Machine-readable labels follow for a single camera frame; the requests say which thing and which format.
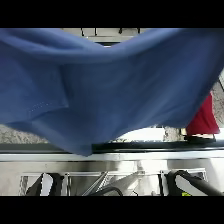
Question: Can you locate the blue T-shirt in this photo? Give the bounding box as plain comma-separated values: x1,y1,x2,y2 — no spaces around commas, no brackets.
0,28,224,157

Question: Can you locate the red garment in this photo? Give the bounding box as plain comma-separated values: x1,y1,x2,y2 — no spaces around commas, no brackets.
185,92,221,136

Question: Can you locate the silver frame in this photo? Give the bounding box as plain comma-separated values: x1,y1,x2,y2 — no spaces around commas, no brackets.
0,150,224,197

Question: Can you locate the black cable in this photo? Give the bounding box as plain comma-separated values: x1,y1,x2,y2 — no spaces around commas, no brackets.
89,186,124,197

